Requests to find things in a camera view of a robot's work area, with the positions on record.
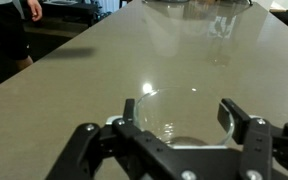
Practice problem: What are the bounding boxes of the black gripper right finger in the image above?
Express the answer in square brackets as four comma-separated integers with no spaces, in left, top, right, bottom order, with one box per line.
[217,98,272,180]

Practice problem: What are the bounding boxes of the person in black shorts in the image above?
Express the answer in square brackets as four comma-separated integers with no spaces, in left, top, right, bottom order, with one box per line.
[0,0,33,71]

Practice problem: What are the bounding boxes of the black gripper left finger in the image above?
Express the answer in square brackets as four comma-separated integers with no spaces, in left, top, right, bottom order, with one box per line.
[46,99,144,180]

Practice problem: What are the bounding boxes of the clear drinking glass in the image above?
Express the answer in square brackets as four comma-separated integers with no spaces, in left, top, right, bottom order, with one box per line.
[134,87,235,148]

